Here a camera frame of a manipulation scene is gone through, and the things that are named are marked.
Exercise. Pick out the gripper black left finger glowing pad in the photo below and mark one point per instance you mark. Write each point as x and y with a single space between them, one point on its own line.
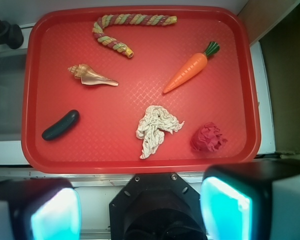
39 209

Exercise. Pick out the tan conch seashell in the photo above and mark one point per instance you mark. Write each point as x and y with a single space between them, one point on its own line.
89 77

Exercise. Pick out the twisted multicolour rope toy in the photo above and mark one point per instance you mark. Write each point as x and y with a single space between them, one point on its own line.
126 19

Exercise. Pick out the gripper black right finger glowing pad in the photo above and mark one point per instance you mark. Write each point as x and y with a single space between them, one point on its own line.
258 200

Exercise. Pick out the red plastic tray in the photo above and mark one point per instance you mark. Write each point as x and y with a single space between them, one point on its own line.
104 139

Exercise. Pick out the orange toy carrot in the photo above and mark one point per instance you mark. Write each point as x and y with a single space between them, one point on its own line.
193 66

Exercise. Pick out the grey metal sink basin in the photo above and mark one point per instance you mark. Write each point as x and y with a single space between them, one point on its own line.
12 76

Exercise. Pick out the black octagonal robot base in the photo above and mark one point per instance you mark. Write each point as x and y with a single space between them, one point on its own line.
160 206

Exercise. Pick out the crumpled white paper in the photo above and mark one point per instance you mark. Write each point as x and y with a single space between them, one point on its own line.
151 129

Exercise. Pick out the dark green toy cucumber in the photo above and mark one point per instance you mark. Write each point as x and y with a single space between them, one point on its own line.
62 126

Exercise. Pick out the crumpled red paper ball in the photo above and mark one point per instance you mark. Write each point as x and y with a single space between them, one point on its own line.
208 138

